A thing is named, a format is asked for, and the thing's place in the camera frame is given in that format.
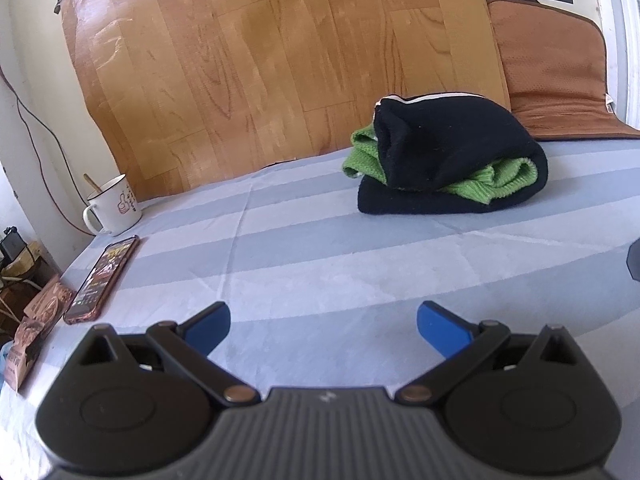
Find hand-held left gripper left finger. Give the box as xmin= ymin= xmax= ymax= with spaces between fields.
xmin=65 ymin=301 xmax=261 ymax=406

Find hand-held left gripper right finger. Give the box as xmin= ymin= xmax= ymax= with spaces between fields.
xmin=398 ymin=301 xmax=583 ymax=406

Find navy and green knit sweater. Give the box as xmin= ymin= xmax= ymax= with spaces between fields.
xmin=341 ymin=91 xmax=549 ymax=216

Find smartphone in pink case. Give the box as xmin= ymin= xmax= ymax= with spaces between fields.
xmin=64 ymin=235 xmax=141 ymax=324

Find white enamel mug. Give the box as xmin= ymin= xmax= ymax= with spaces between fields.
xmin=82 ymin=174 xmax=143 ymax=237

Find brown snack packet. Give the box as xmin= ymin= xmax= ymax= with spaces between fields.
xmin=4 ymin=275 xmax=76 ymax=393

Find tan cardboard box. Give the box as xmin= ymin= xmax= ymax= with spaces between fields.
xmin=0 ymin=242 xmax=61 ymax=291

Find brown mesh mat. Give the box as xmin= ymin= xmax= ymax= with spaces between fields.
xmin=486 ymin=0 xmax=640 ymax=142

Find black charger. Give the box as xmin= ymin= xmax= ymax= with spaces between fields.
xmin=0 ymin=227 xmax=26 ymax=262

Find white framed glass door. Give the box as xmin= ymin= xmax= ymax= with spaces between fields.
xmin=597 ymin=0 xmax=640 ymax=128

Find dark wall cable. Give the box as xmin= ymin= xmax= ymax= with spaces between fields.
xmin=0 ymin=65 xmax=96 ymax=236

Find wood pattern wall board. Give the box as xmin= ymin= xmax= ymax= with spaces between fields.
xmin=54 ymin=0 xmax=512 ymax=201

